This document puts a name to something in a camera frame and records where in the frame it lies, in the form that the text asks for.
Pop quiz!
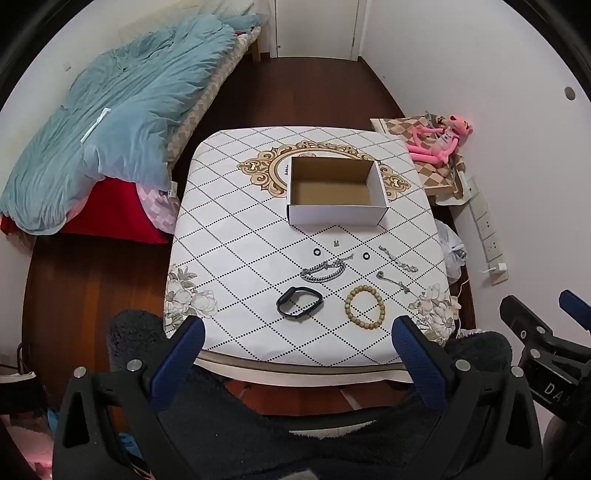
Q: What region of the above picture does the white cardboard box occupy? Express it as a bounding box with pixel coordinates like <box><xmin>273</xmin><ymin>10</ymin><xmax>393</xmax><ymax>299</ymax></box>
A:
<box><xmin>286</xmin><ymin>156</ymin><xmax>389</xmax><ymax>227</ymax></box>

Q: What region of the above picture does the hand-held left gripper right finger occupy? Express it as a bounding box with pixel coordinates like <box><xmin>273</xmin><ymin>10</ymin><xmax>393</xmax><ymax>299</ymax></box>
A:
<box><xmin>392</xmin><ymin>315</ymin><xmax>543</xmax><ymax>480</ymax></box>

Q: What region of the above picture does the light blue duvet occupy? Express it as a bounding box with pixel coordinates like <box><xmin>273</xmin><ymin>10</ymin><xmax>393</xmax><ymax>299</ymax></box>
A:
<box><xmin>0</xmin><ymin>14</ymin><xmax>264</xmax><ymax>236</ymax></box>

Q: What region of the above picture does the white power strip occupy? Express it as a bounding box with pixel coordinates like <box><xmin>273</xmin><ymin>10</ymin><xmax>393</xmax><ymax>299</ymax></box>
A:
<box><xmin>465</xmin><ymin>176</ymin><xmax>509</xmax><ymax>283</ymax></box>

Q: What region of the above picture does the thin silver chain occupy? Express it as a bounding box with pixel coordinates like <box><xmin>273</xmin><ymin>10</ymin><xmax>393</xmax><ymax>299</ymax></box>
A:
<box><xmin>376</xmin><ymin>271</ymin><xmax>411</xmax><ymax>294</ymax></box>
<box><xmin>379</xmin><ymin>245</ymin><xmax>419</xmax><ymax>273</ymax></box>

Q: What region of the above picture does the white plastic bag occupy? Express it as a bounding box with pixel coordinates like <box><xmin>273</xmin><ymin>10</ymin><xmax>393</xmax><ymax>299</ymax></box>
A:
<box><xmin>434</xmin><ymin>219</ymin><xmax>468</xmax><ymax>283</ymax></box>

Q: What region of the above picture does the white table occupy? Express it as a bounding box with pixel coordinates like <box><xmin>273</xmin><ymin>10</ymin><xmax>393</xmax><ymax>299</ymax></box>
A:
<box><xmin>194</xmin><ymin>348</ymin><xmax>416</xmax><ymax>409</ymax></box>

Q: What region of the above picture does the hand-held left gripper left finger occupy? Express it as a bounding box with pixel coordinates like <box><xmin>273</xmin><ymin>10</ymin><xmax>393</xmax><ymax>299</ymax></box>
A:
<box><xmin>53</xmin><ymin>316</ymin><xmax>206</xmax><ymax>480</ymax></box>

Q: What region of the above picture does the pink plush toy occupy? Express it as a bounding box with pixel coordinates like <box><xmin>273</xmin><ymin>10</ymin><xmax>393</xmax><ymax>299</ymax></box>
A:
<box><xmin>405</xmin><ymin>113</ymin><xmax>475</xmax><ymax>164</ymax></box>

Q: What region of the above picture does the pink checkered quilt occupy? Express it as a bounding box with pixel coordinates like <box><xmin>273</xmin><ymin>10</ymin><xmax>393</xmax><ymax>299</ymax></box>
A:
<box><xmin>137</xmin><ymin>181</ymin><xmax>181</xmax><ymax>234</ymax></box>

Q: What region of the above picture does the black smart band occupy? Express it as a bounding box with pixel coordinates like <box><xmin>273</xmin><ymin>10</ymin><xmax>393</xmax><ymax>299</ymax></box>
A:
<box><xmin>276</xmin><ymin>286</ymin><xmax>311</xmax><ymax>319</ymax></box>

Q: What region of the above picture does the pink cloth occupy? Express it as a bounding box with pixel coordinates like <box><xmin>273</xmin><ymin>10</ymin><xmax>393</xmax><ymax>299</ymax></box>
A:
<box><xmin>0</xmin><ymin>413</ymin><xmax>55</xmax><ymax>480</ymax></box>

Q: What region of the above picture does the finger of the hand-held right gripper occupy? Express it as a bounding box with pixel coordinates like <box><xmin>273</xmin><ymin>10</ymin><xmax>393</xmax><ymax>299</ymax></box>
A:
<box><xmin>500</xmin><ymin>295</ymin><xmax>571</xmax><ymax>354</ymax></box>
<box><xmin>558</xmin><ymin>290</ymin><xmax>591</xmax><ymax>331</ymax></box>

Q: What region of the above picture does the silver curb chain bracelet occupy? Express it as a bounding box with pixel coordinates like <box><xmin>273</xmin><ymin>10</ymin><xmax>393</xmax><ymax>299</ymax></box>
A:
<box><xmin>300</xmin><ymin>253</ymin><xmax>355</xmax><ymax>284</ymax></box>

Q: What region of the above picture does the white door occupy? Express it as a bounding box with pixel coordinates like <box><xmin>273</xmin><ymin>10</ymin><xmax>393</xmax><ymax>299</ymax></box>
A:
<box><xmin>276</xmin><ymin>0</ymin><xmax>361</xmax><ymax>61</ymax></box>

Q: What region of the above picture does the wooden bead bracelet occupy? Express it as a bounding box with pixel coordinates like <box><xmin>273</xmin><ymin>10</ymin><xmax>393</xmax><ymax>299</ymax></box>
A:
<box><xmin>344</xmin><ymin>285</ymin><xmax>385</xmax><ymax>330</ymax></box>

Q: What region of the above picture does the red blanket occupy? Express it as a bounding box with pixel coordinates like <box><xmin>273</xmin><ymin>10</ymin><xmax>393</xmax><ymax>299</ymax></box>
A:
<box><xmin>0</xmin><ymin>178</ymin><xmax>172</xmax><ymax>245</ymax></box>

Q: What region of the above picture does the beige patterned mattress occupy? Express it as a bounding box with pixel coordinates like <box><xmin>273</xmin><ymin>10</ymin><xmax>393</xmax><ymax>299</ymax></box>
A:
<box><xmin>165</xmin><ymin>25</ymin><xmax>263</xmax><ymax>163</ymax></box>

